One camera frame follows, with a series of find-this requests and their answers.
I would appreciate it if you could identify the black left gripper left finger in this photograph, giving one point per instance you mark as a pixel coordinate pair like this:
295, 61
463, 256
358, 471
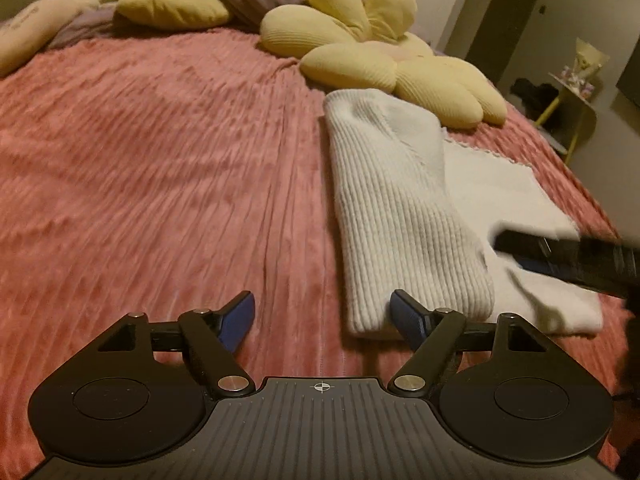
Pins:
233, 321

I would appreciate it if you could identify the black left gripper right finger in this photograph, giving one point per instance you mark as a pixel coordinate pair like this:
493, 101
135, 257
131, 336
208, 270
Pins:
412, 321

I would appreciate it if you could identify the white knit sweater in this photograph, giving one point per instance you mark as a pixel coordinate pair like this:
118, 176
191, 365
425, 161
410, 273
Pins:
418, 212

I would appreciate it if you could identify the small round side table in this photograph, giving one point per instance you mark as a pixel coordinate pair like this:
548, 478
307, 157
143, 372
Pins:
568, 122

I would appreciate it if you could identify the pink ribbed bed blanket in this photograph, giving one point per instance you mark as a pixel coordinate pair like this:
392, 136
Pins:
161, 175

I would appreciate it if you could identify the cream paper gift bag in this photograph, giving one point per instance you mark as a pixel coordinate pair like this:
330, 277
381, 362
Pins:
588, 61

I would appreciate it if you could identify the yellow flower plush pillow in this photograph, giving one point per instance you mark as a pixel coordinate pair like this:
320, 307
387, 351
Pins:
368, 44

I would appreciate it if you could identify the yellow oval cushion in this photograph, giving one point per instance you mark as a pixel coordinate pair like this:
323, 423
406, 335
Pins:
175, 15

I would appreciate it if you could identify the cream long plush pillow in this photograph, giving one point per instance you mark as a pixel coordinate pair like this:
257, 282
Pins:
35, 26

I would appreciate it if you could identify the black wall television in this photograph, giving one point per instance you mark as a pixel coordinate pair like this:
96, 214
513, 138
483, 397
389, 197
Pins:
629, 81

